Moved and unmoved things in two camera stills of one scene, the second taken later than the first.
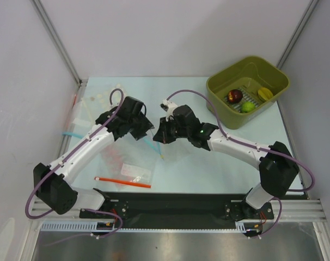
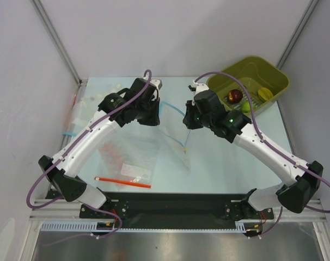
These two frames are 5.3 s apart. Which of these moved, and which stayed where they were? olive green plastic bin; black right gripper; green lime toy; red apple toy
Moved: black right gripper
Stayed: green lime toy; olive green plastic bin; red apple toy
